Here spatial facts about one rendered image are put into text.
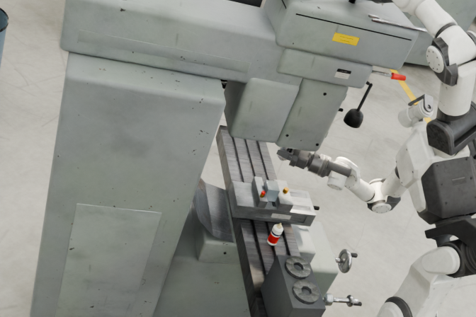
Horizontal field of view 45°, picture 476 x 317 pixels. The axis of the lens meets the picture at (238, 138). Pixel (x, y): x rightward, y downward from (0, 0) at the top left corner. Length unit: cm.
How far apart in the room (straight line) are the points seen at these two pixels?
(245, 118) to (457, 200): 74
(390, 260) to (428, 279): 203
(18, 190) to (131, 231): 155
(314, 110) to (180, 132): 51
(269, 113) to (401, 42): 50
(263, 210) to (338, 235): 171
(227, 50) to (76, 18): 47
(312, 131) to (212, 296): 92
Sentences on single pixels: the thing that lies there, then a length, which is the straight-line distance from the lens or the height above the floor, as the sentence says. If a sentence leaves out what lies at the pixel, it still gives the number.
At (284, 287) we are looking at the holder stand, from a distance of 195.
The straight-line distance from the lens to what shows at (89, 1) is 177.
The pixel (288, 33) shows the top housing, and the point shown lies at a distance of 184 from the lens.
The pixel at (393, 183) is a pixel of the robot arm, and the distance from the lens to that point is 236.
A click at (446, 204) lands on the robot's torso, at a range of 195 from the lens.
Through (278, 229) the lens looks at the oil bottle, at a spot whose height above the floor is 102.
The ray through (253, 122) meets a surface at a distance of 202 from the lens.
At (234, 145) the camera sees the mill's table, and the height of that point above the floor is 92.
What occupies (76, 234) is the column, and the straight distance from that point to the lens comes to 217.
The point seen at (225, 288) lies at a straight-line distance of 259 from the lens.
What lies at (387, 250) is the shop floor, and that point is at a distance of 414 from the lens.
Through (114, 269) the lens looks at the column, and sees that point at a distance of 232.
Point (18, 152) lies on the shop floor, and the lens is 387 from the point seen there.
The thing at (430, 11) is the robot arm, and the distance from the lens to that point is 172.
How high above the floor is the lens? 249
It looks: 34 degrees down
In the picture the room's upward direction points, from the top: 21 degrees clockwise
